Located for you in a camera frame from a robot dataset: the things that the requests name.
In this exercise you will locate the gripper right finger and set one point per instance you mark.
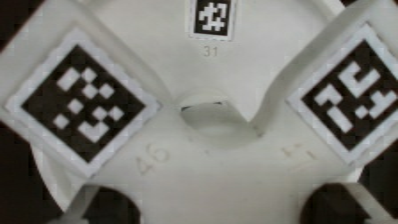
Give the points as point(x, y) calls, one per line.
point(348, 203)

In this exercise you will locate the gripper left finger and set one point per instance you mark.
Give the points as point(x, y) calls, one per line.
point(100, 207)

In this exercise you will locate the white cross-shaped table base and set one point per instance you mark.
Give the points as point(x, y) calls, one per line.
point(327, 127)

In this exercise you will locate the white cylindrical table leg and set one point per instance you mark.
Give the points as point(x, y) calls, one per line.
point(208, 114)

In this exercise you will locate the white round table top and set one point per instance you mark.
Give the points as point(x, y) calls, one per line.
point(135, 52)

